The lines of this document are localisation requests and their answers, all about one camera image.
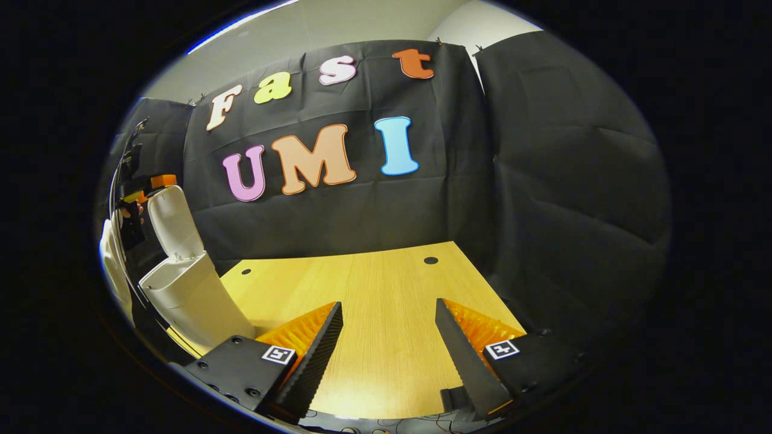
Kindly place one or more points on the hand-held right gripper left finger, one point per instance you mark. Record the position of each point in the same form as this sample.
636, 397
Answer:
319, 355

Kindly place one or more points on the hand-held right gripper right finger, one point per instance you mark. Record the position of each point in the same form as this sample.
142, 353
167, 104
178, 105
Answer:
467, 355

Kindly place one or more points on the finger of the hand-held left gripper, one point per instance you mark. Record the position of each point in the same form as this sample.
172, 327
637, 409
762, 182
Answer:
163, 181

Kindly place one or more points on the white desktop garbage bin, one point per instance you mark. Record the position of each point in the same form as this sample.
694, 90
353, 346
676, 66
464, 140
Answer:
193, 295

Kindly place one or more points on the wooden desktop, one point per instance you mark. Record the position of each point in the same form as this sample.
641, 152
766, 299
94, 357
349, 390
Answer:
386, 301

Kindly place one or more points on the black backdrop cloth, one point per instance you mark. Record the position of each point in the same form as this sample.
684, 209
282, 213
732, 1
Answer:
362, 223

